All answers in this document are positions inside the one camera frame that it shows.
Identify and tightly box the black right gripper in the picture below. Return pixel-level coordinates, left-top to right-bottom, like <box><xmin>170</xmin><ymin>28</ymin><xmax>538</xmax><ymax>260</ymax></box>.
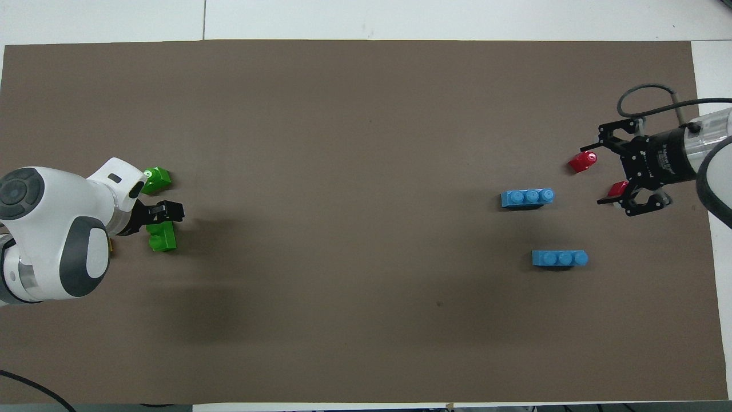
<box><xmin>596</xmin><ymin>117</ymin><xmax>704</xmax><ymax>217</ymax></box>

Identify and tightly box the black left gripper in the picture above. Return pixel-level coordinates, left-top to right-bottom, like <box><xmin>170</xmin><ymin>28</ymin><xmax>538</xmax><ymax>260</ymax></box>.
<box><xmin>126</xmin><ymin>197</ymin><xmax>185</xmax><ymax>235</ymax></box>

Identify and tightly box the green two-stud toy block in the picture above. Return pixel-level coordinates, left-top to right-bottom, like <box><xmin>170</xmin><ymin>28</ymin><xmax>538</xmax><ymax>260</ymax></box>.
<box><xmin>147</xmin><ymin>221</ymin><xmax>177</xmax><ymax>253</ymax></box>
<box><xmin>141</xmin><ymin>167</ymin><xmax>172</xmax><ymax>195</ymax></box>

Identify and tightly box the blue three-stud toy block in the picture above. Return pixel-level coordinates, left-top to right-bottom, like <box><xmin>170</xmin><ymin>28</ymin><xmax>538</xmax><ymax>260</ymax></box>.
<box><xmin>532</xmin><ymin>250</ymin><xmax>589</xmax><ymax>268</ymax></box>
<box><xmin>500</xmin><ymin>188</ymin><xmax>555</xmax><ymax>209</ymax></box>

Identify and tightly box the brown table mat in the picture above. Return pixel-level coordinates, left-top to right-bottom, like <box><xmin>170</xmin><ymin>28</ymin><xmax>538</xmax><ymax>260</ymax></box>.
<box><xmin>0</xmin><ymin>39</ymin><xmax>730</xmax><ymax>405</ymax></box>

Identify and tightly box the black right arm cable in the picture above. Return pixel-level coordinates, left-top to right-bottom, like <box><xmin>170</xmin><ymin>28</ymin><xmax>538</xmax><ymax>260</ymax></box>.
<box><xmin>616</xmin><ymin>84</ymin><xmax>732</xmax><ymax>124</ymax></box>

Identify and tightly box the black loose cable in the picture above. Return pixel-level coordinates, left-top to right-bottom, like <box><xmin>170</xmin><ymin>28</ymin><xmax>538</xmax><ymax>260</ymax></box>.
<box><xmin>0</xmin><ymin>370</ymin><xmax>78</xmax><ymax>412</ymax></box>

